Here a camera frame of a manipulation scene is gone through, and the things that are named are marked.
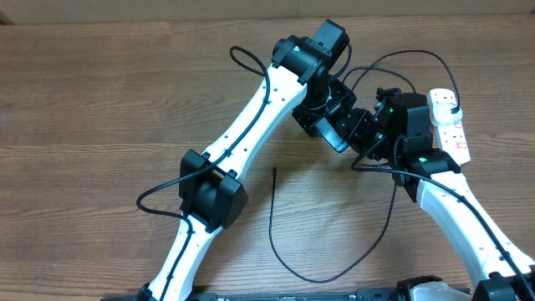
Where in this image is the blue Samsung smartphone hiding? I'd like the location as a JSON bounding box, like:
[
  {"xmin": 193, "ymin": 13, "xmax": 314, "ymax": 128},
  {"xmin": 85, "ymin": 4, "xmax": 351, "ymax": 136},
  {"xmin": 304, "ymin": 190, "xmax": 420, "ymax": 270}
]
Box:
[{"xmin": 316, "ymin": 118, "xmax": 349, "ymax": 153}]

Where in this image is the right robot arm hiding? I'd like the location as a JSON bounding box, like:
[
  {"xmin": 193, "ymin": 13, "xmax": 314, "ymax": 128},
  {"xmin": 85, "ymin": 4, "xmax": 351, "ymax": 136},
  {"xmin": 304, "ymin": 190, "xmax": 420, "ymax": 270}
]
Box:
[{"xmin": 331, "ymin": 88, "xmax": 534, "ymax": 300}]

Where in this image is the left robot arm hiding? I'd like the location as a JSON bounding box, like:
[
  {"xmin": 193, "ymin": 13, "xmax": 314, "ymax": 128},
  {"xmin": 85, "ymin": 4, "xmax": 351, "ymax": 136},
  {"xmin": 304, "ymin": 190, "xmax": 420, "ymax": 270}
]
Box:
[{"xmin": 136, "ymin": 20, "xmax": 354, "ymax": 300}]

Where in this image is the white charger plug adapter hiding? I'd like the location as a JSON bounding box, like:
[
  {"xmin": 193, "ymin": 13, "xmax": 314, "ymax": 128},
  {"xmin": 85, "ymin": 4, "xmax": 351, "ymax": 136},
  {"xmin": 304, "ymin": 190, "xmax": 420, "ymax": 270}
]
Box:
[{"xmin": 430, "ymin": 101, "xmax": 463, "ymax": 126}]

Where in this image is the white power strip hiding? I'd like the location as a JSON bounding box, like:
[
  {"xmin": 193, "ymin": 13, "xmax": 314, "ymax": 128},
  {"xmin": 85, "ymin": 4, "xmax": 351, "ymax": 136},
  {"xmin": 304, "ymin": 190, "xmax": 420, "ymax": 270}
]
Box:
[{"xmin": 427, "ymin": 88, "xmax": 471, "ymax": 166}]

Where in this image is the black charger cable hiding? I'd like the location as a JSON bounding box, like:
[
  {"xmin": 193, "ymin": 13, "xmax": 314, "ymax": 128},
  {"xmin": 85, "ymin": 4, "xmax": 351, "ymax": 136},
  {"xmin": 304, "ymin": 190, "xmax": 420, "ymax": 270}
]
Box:
[{"xmin": 268, "ymin": 49, "xmax": 462, "ymax": 285}]

